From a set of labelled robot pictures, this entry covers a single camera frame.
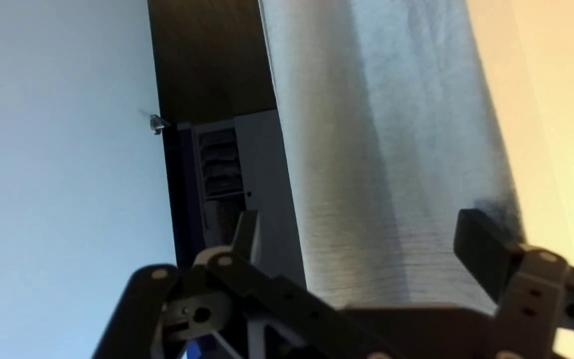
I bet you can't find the white air vent unit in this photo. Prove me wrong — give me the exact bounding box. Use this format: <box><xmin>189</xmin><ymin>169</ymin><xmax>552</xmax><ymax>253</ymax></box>
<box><xmin>163</xmin><ymin>109</ymin><xmax>304</xmax><ymax>285</ymax></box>

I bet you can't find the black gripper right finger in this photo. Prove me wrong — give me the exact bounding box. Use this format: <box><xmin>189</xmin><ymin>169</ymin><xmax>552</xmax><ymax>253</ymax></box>
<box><xmin>454</xmin><ymin>209</ymin><xmax>574</xmax><ymax>359</ymax></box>

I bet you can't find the grey closet curtain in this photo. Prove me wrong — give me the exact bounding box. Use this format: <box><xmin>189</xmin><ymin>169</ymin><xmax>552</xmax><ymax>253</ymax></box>
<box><xmin>259</xmin><ymin>0</ymin><xmax>520</xmax><ymax>311</ymax></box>

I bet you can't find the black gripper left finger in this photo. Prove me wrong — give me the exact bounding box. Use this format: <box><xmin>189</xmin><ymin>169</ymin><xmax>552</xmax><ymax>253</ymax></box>
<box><xmin>93</xmin><ymin>211</ymin><xmax>394</xmax><ymax>359</ymax></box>

